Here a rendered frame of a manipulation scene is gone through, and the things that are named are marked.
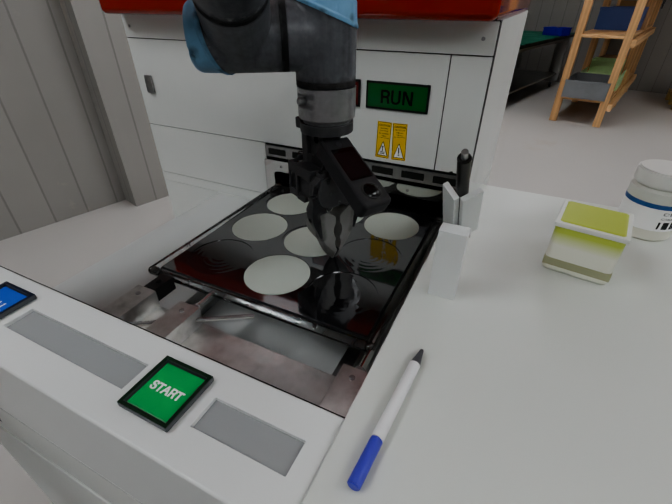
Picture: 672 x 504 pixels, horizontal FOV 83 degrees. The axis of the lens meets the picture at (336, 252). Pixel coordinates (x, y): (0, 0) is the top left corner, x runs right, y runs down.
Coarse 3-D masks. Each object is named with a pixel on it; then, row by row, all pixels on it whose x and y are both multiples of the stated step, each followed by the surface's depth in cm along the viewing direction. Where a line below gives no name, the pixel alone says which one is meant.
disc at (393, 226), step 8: (376, 216) 73; (384, 216) 73; (392, 216) 73; (400, 216) 73; (368, 224) 70; (376, 224) 70; (384, 224) 70; (392, 224) 70; (400, 224) 70; (408, 224) 70; (416, 224) 70; (376, 232) 68; (384, 232) 68; (392, 232) 68; (400, 232) 68; (408, 232) 68; (416, 232) 68
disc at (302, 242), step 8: (296, 232) 68; (304, 232) 68; (288, 240) 66; (296, 240) 66; (304, 240) 66; (312, 240) 66; (288, 248) 64; (296, 248) 64; (304, 248) 64; (312, 248) 64; (320, 248) 63; (312, 256) 61
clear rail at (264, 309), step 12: (180, 276) 57; (192, 288) 56; (204, 288) 55; (216, 288) 54; (228, 300) 53; (240, 300) 52; (252, 300) 52; (264, 312) 51; (276, 312) 50; (300, 324) 49; (324, 336) 48; (336, 336) 47; (348, 336) 47; (360, 348) 46
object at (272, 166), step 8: (264, 160) 88; (272, 160) 87; (280, 160) 86; (272, 168) 88; (280, 168) 87; (272, 176) 89; (376, 176) 79; (272, 184) 90; (384, 184) 77; (392, 184) 76; (400, 184) 76; (408, 184) 75; (416, 184) 75; (392, 192) 77; (400, 192) 77; (408, 192) 76; (416, 192) 75; (424, 192) 74; (432, 192) 74; (440, 192) 73; (432, 200) 74; (440, 200) 74
